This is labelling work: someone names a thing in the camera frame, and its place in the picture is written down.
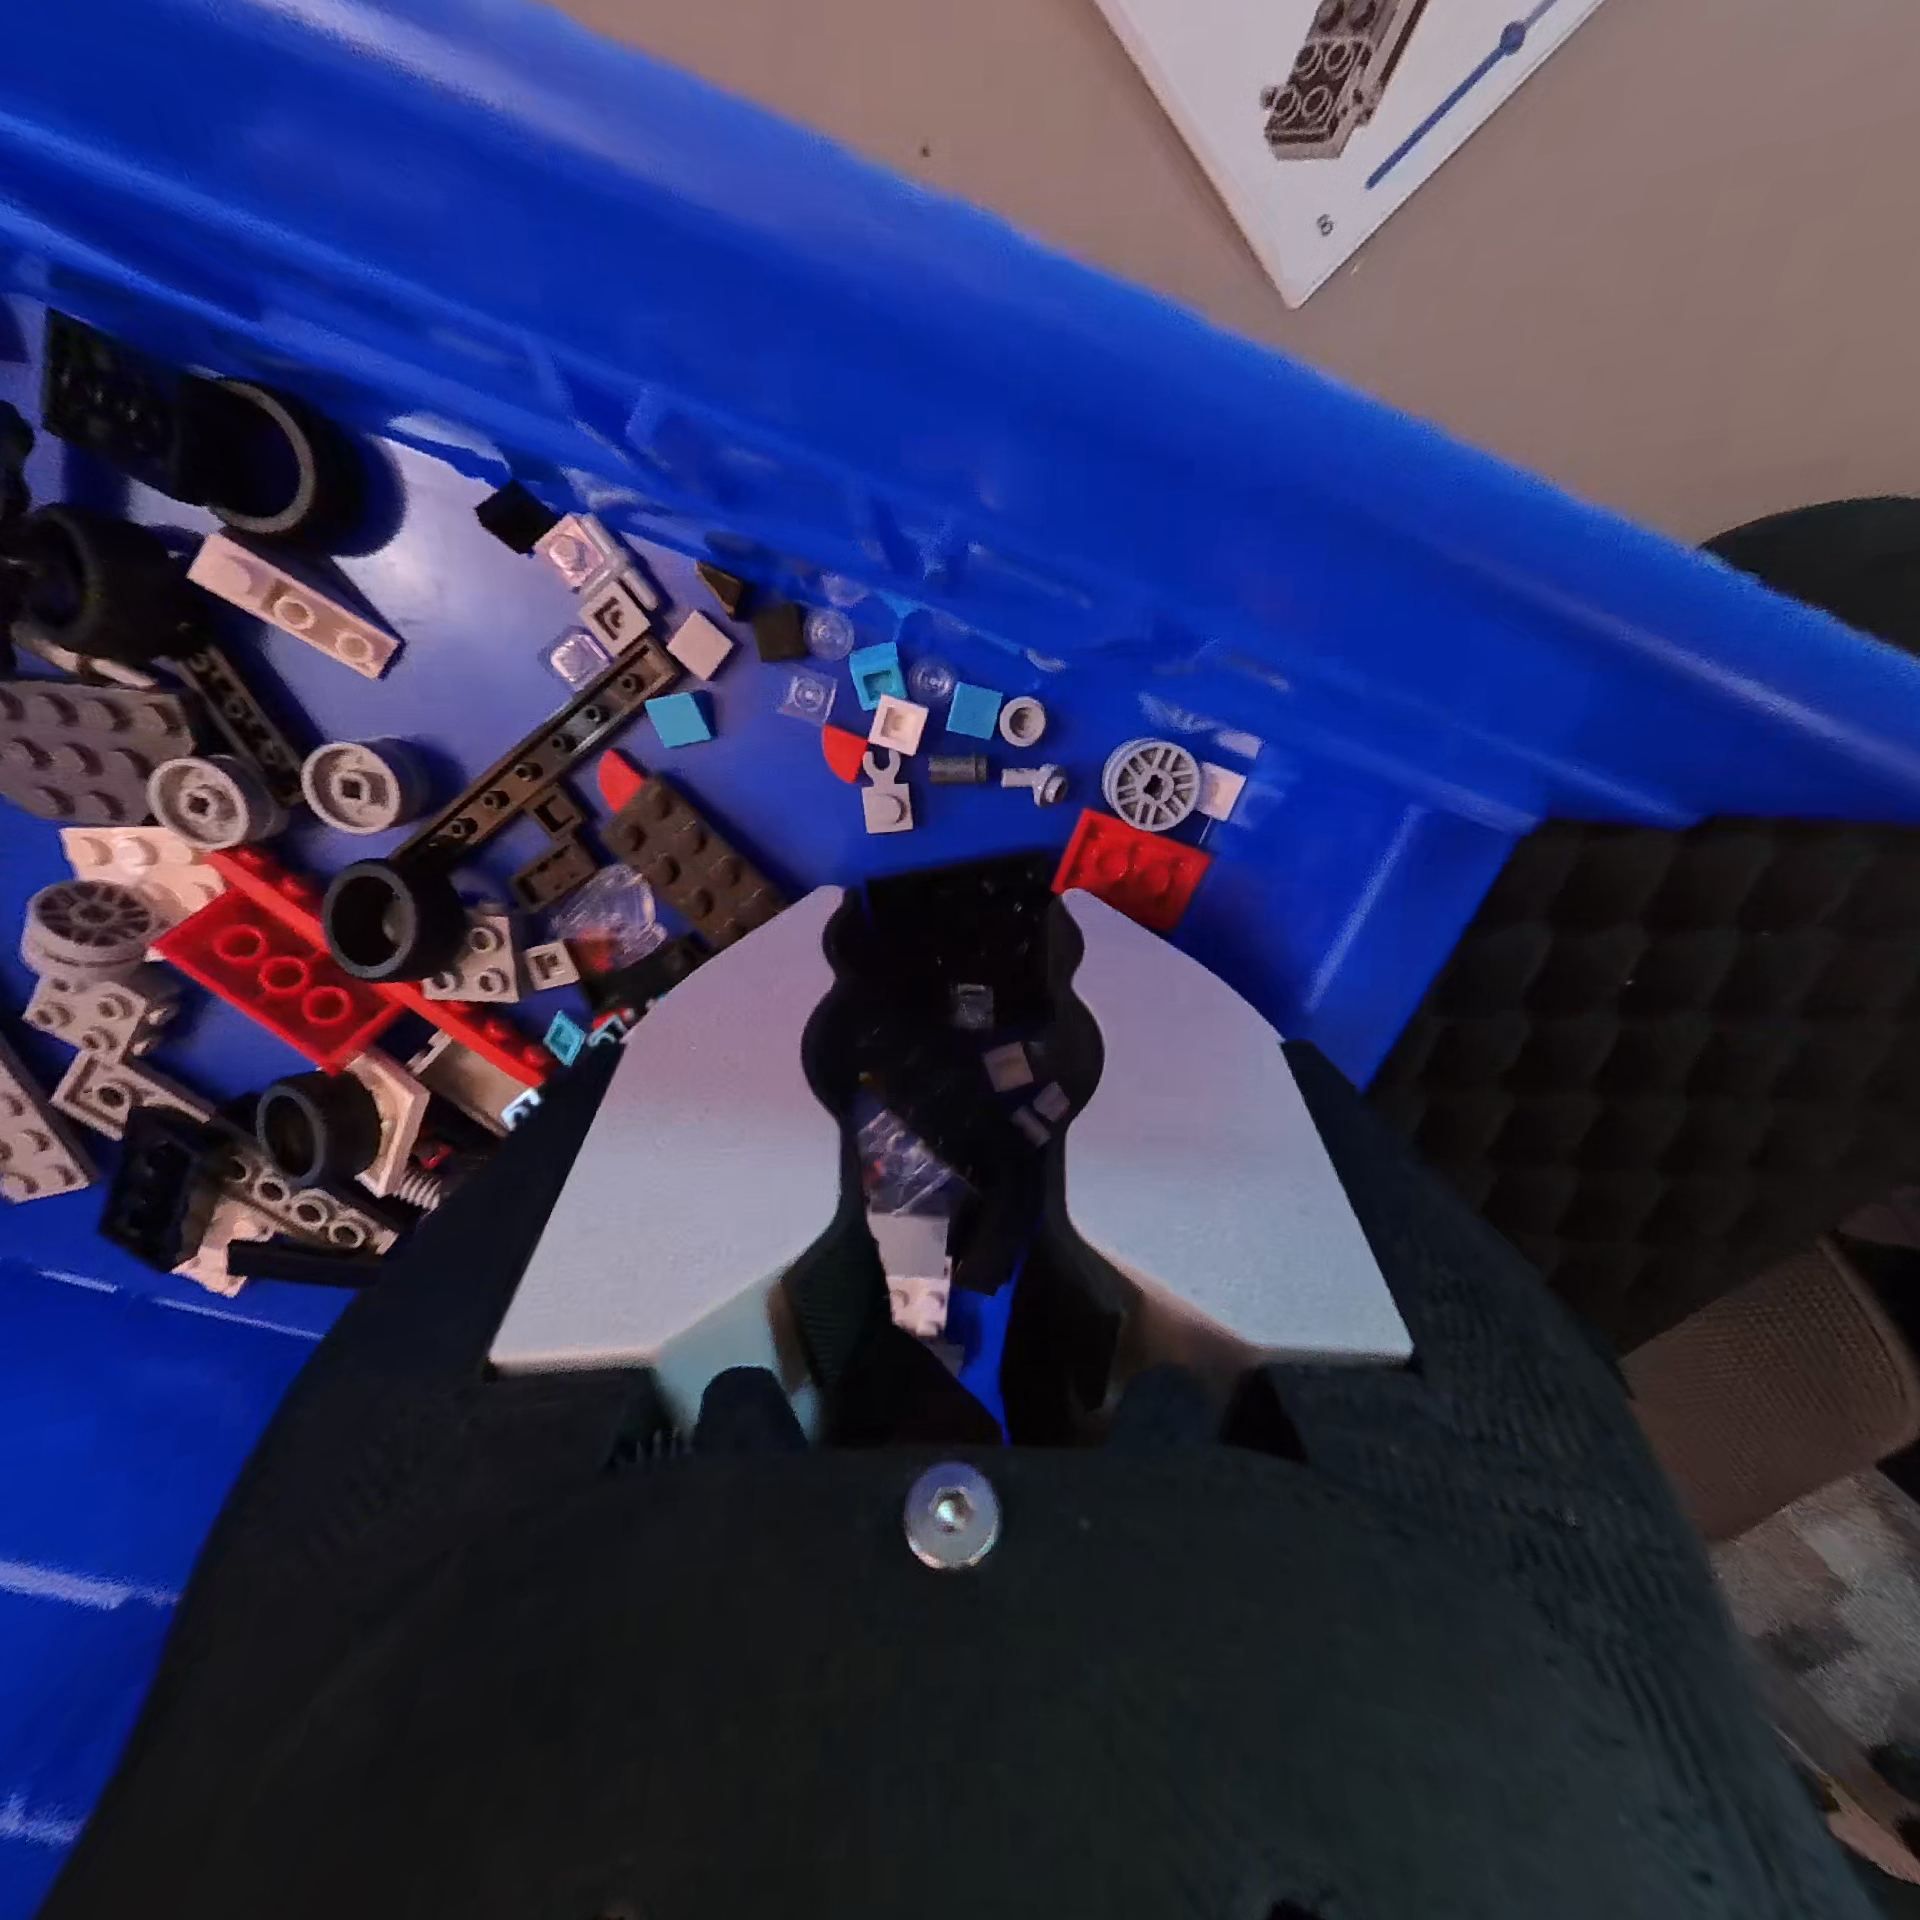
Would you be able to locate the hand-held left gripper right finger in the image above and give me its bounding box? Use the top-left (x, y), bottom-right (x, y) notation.
top-left (1001, 895), bottom-right (1417, 1449)

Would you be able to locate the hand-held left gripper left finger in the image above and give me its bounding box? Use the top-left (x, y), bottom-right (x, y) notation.
top-left (491, 884), bottom-right (863, 1449)

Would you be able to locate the pile of lego bricks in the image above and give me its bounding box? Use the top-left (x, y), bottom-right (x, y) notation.
top-left (0, 302), bottom-right (1253, 1336)

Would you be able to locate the blue plastic bin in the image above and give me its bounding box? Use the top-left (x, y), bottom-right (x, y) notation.
top-left (0, 0), bottom-right (1920, 1920)

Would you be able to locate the black chair seat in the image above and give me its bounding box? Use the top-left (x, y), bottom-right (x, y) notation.
top-left (1363, 497), bottom-right (1920, 1354)

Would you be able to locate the brown chair armrest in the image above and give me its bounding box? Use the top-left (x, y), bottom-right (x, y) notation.
top-left (1624, 1237), bottom-right (1920, 1546)

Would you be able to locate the open instruction booklet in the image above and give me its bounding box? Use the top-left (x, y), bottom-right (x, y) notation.
top-left (1089, 0), bottom-right (1603, 314)

